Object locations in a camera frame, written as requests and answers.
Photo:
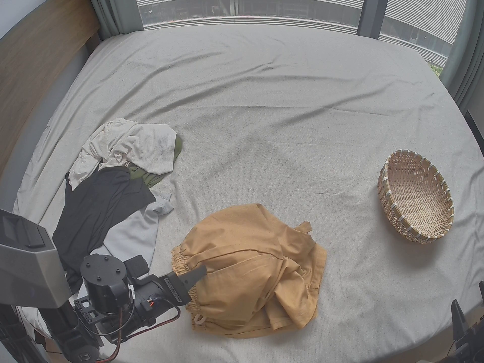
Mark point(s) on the bed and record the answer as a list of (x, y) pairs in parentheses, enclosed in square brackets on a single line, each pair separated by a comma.
[(264, 127)]

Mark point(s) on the white garment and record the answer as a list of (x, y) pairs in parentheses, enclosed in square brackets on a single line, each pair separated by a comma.
[(143, 146)]

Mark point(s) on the grey-green curtain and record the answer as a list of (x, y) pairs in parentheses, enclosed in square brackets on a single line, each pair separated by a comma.
[(465, 51), (109, 2)]

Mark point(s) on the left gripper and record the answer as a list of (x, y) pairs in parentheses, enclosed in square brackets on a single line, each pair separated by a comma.
[(155, 297)]

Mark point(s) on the green garment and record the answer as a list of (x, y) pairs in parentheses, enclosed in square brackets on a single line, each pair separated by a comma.
[(151, 178)]

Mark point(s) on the pale grey garment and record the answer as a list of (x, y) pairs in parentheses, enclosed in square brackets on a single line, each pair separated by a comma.
[(132, 236)]

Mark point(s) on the round woven basket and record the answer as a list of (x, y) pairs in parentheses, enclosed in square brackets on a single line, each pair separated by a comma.
[(416, 199)]

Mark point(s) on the tan shorts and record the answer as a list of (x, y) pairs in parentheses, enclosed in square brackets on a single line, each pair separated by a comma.
[(245, 270)]

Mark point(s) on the black garment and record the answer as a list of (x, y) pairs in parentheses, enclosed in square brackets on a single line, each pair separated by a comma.
[(98, 210)]

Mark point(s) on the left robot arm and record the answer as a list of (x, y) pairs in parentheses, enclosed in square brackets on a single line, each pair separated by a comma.
[(30, 263)]

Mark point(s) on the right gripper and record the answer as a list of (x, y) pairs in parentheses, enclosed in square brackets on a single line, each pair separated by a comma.
[(470, 348)]

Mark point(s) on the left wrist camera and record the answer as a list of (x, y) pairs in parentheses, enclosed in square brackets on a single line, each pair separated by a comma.
[(137, 266)]

